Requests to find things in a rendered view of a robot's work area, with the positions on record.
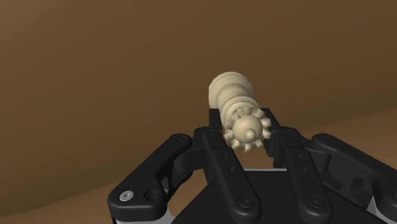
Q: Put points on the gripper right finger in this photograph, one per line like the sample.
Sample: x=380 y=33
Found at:
x=297 y=161

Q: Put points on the cream chess queen piece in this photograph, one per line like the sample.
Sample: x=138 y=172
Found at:
x=238 y=105

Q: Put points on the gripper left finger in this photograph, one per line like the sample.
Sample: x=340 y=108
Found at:
x=223 y=161

